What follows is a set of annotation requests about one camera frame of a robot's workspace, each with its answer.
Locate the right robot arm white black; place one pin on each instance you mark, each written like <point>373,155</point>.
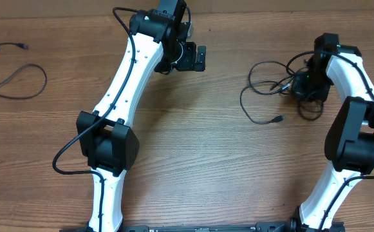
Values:
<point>349,144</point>

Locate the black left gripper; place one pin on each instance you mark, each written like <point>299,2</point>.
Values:
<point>190,63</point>

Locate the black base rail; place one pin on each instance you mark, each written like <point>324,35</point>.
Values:
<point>259,227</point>

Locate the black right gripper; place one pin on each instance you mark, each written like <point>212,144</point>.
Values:
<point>298,88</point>

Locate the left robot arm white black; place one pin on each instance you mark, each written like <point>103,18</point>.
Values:
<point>158,41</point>

